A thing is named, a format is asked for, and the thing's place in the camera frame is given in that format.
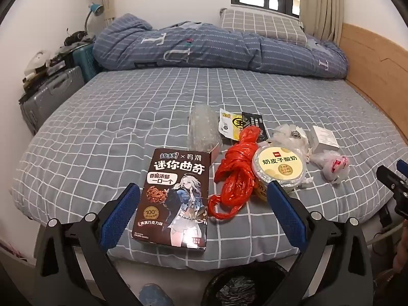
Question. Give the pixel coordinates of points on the brown cookie box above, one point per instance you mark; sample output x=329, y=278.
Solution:
x=178, y=197

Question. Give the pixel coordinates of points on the wooden headboard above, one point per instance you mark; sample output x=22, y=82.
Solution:
x=376, y=57

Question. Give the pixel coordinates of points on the grey checked pillow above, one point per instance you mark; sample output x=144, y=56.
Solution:
x=261, y=25

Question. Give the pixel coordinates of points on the white round object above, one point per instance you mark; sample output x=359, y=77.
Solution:
x=37, y=59

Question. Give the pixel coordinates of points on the black trash bin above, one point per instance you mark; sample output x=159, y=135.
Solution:
x=236, y=290

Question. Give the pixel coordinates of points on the grey checked bed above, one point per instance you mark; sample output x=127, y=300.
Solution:
x=127, y=118

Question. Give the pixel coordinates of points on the wide beige curtain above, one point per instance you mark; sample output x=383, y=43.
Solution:
x=325, y=6

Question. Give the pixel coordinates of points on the yogurt cup with yellow lid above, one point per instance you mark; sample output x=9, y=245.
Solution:
x=277, y=165

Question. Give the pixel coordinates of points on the blue striped duvet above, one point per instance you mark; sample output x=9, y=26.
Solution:
x=207, y=44

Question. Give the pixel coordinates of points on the teal desk lamp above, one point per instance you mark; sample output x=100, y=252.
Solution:
x=95, y=9

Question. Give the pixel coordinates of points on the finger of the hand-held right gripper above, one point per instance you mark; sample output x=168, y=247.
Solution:
x=390, y=180
x=403, y=169

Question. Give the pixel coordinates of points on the small clear bag with red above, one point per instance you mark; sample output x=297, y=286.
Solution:
x=331, y=165

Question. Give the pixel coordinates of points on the teal suitcase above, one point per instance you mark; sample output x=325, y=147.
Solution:
x=84, y=60

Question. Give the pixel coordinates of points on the blue plastic object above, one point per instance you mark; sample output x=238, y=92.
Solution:
x=156, y=296

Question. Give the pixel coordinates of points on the yellow and silver snack packet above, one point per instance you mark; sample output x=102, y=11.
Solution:
x=229, y=124

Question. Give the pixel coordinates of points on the small white box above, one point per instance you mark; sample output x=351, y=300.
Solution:
x=325, y=138

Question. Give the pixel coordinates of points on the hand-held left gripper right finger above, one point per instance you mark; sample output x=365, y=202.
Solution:
x=287, y=213

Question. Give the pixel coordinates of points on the black printed packet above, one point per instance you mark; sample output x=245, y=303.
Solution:
x=255, y=122

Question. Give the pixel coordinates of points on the dark clutter pile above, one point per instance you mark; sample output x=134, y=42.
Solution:
x=60, y=54

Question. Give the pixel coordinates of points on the clear bag with white pouch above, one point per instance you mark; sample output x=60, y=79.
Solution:
x=293, y=134

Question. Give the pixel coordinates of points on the grey suitcase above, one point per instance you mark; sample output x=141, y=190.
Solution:
x=51, y=95

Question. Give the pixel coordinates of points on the red plastic bag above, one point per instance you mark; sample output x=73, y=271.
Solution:
x=236, y=165

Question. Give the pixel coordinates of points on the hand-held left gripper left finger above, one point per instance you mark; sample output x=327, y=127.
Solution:
x=121, y=216

